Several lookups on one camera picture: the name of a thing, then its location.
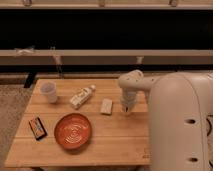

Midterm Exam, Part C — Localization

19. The orange ribbed bowl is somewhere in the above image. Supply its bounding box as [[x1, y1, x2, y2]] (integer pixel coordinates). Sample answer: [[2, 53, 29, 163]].
[[54, 113, 92, 150]]

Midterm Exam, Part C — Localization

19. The dark snack packet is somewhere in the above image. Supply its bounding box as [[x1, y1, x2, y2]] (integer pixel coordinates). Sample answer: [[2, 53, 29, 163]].
[[29, 117, 47, 141]]

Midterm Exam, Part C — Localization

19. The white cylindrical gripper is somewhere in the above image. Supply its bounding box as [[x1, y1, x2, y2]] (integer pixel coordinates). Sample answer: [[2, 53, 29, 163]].
[[120, 90, 137, 115]]

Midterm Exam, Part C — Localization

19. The white sponge block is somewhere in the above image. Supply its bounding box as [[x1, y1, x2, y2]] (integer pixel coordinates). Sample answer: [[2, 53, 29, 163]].
[[101, 99, 113, 115]]

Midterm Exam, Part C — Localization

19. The white plastic bottle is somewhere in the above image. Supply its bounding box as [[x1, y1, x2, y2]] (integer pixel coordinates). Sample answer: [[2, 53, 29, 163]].
[[70, 85, 96, 109]]

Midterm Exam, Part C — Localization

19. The wooden table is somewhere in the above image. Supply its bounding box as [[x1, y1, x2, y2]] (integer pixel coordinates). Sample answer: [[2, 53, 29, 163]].
[[5, 79, 149, 168]]

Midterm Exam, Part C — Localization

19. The grey wall rail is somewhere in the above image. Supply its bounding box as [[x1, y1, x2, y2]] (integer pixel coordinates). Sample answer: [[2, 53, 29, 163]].
[[0, 49, 213, 66]]

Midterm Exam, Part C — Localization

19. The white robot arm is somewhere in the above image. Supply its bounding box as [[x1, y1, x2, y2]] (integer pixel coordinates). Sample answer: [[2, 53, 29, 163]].
[[118, 70, 213, 171]]

